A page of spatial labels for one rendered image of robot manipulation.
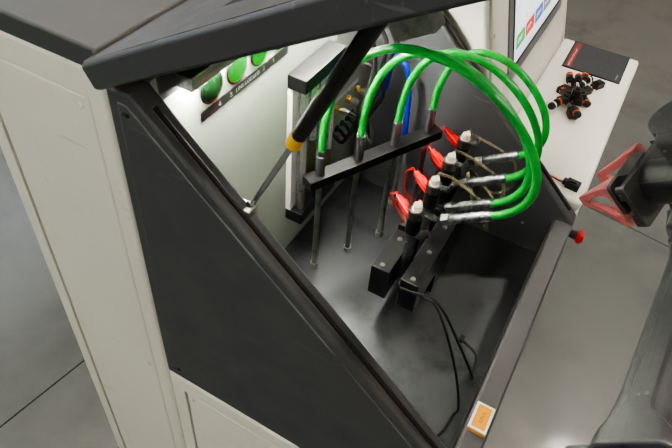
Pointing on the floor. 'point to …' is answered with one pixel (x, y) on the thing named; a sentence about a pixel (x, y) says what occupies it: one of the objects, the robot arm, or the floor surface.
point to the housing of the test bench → (94, 150)
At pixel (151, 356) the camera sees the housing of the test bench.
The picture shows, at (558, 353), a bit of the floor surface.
